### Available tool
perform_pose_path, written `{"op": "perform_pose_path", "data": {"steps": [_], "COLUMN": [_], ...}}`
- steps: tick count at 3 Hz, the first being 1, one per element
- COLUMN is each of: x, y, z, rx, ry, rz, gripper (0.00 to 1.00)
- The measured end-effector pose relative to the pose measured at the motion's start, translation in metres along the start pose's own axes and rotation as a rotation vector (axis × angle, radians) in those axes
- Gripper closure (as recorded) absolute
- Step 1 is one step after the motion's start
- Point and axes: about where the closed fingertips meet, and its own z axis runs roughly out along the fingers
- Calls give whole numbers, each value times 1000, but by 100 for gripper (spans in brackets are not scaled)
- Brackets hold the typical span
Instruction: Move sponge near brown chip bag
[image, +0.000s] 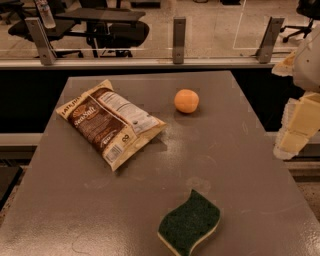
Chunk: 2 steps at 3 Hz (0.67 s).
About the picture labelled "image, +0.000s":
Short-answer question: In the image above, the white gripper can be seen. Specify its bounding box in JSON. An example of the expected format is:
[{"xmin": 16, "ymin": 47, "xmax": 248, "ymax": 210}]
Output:
[{"xmin": 271, "ymin": 25, "xmax": 320, "ymax": 160}]

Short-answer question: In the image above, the black office chair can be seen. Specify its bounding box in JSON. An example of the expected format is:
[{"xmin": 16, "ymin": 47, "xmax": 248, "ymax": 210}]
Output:
[
  {"xmin": 96, "ymin": 21, "xmax": 149, "ymax": 57},
  {"xmin": 7, "ymin": 0, "xmax": 84, "ymax": 59},
  {"xmin": 280, "ymin": 0, "xmax": 320, "ymax": 43}
]

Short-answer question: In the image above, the right metal railing bracket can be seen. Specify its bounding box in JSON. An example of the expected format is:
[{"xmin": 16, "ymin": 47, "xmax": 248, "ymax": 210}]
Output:
[{"xmin": 256, "ymin": 17, "xmax": 284, "ymax": 64}]

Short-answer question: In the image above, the clear plastic water bottle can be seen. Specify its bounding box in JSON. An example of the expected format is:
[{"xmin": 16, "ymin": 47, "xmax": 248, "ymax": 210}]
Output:
[{"xmin": 34, "ymin": 0, "xmax": 56, "ymax": 29}]

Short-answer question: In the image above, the black office chair right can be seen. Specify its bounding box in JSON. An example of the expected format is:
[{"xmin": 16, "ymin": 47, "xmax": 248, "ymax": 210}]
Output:
[{"xmin": 280, "ymin": 0, "xmax": 320, "ymax": 43}]

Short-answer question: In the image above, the black office chair left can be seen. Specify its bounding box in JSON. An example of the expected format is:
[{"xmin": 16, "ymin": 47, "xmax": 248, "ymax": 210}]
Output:
[{"xmin": 7, "ymin": 0, "xmax": 84, "ymax": 59}]

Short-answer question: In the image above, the green yellow sponge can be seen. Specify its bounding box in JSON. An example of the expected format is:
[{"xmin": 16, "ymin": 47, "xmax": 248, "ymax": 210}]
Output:
[{"xmin": 157, "ymin": 190, "xmax": 221, "ymax": 256}]

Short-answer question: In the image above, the black desk background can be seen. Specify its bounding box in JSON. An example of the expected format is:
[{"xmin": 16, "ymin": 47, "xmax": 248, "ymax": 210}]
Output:
[{"xmin": 56, "ymin": 8, "xmax": 145, "ymax": 58}]

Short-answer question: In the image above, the black office chair centre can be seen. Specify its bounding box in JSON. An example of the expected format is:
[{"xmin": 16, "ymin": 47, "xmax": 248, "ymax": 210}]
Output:
[{"xmin": 96, "ymin": 21, "xmax": 149, "ymax": 57}]

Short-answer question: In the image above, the orange fruit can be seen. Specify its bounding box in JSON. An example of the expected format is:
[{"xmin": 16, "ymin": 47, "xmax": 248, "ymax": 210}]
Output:
[{"xmin": 174, "ymin": 89, "xmax": 199, "ymax": 114}]

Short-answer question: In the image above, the middle metal railing bracket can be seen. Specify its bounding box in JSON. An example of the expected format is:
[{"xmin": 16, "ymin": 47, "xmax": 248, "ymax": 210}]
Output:
[{"xmin": 172, "ymin": 17, "xmax": 186, "ymax": 64}]

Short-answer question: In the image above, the brown chip bag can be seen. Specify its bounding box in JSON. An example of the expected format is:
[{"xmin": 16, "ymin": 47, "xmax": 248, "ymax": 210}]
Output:
[{"xmin": 56, "ymin": 80, "xmax": 166, "ymax": 171}]

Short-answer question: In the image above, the metal railing bracket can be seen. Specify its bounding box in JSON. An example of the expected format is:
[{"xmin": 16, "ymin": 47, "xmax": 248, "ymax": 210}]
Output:
[
  {"xmin": 172, "ymin": 17, "xmax": 186, "ymax": 64},
  {"xmin": 256, "ymin": 17, "xmax": 284, "ymax": 64},
  {"xmin": 25, "ymin": 17, "xmax": 56, "ymax": 66}
]

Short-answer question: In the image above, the left metal railing bracket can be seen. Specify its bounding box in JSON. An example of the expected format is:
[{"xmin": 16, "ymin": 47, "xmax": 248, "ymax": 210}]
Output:
[{"xmin": 25, "ymin": 17, "xmax": 56, "ymax": 66}]

